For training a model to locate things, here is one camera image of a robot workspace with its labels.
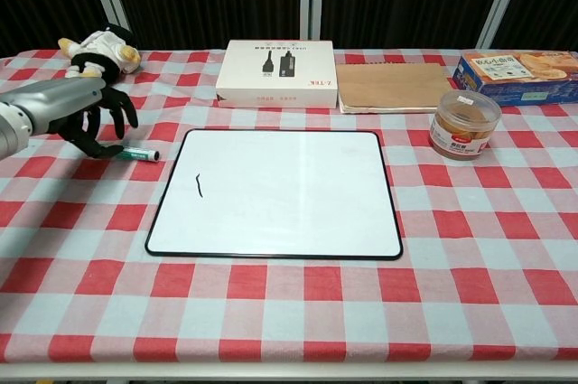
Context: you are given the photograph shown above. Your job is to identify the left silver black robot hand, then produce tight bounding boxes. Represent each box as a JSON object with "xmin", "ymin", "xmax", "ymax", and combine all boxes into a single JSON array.
[{"xmin": 0, "ymin": 77, "xmax": 140, "ymax": 159}]

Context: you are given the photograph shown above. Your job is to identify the green capped marker pen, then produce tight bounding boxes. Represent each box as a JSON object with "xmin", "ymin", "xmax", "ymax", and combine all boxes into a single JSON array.
[{"xmin": 118, "ymin": 145, "xmax": 162, "ymax": 164}]

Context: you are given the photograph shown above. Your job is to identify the white drawing board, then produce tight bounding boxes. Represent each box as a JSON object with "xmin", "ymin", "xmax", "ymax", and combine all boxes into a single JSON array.
[{"xmin": 144, "ymin": 128, "xmax": 405, "ymax": 262}]

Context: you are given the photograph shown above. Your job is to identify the black white plush doll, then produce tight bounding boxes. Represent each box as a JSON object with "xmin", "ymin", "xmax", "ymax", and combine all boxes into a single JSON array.
[{"xmin": 57, "ymin": 23, "xmax": 142, "ymax": 85}]

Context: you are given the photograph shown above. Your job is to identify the red white checked tablecloth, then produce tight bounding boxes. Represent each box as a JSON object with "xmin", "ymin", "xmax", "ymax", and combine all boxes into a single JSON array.
[{"xmin": 0, "ymin": 46, "xmax": 578, "ymax": 365}]

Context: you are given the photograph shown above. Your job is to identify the brown spiral notebook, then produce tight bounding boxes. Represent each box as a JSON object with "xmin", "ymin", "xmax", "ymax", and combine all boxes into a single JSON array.
[{"xmin": 335, "ymin": 61, "xmax": 453, "ymax": 115}]

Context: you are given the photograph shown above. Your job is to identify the clear plastic snack jar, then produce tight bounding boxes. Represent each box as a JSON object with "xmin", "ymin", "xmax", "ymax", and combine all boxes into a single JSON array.
[{"xmin": 428, "ymin": 89, "xmax": 504, "ymax": 157}]

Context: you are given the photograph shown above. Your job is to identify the blue orange cookie box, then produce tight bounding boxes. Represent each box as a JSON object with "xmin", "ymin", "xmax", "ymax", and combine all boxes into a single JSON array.
[{"xmin": 452, "ymin": 50, "xmax": 578, "ymax": 108}]

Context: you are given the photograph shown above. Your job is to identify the white cable adapter box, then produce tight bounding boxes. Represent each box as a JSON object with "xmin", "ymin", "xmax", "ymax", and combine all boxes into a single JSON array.
[{"xmin": 214, "ymin": 38, "xmax": 340, "ymax": 110}]

